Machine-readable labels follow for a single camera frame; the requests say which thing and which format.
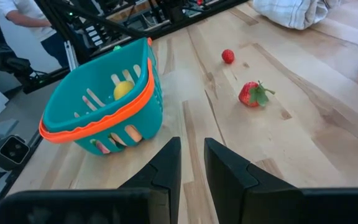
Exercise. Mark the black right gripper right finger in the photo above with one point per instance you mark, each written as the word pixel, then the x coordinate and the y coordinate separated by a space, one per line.
pixel 228 174

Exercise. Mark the yellow toy lemon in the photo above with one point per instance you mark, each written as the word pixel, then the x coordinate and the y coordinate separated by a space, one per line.
pixel 123 89

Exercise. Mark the black depth camera box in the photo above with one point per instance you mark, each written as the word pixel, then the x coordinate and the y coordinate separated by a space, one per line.
pixel 11 152

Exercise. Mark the red toy strawberry green leaves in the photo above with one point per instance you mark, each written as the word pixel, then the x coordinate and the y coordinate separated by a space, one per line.
pixel 249 95

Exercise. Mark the person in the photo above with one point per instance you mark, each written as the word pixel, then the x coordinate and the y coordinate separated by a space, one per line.
pixel 26 12

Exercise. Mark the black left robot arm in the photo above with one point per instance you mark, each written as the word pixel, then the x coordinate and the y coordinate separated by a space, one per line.
pixel 172 9

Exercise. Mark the silver aluminium extrusion piece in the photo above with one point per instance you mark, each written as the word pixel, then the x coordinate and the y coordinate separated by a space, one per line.
pixel 71 56

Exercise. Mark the bright green round toy fruit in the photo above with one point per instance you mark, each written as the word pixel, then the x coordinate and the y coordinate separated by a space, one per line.
pixel 117 48

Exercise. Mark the orange toy peach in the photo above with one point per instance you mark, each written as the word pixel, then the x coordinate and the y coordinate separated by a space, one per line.
pixel 134 133

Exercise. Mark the white rolled towel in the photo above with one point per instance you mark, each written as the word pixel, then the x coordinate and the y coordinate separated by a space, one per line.
pixel 291 12

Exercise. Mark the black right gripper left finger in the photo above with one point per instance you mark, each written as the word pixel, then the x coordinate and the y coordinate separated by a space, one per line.
pixel 163 174

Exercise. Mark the small red toy raspberry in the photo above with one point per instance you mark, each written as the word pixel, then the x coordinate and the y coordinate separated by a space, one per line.
pixel 228 56

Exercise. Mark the black background robot arm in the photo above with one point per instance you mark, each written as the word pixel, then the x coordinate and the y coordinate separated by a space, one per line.
pixel 8 62

